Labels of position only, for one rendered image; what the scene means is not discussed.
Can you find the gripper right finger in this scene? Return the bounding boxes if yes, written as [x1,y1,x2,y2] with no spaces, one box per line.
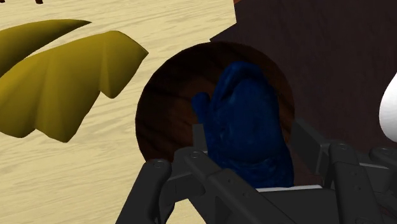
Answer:
[291,118,397,224]

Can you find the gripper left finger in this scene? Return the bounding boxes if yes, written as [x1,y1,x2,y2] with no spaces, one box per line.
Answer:
[115,123,299,224]

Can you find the dark blue plush figure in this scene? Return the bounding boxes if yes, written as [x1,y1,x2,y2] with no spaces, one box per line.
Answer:
[191,60,295,189]

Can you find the dark brown wooden bowl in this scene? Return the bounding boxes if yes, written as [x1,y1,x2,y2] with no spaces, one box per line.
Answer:
[135,41,296,187]

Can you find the white rounded object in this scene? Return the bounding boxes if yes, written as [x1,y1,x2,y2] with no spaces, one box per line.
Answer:
[379,72,397,143]

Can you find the dark brown table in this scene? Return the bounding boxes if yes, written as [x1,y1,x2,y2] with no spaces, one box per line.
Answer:
[209,0,397,187]

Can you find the yellow-leaved plant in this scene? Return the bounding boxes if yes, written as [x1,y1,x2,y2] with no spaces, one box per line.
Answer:
[0,19,150,143]

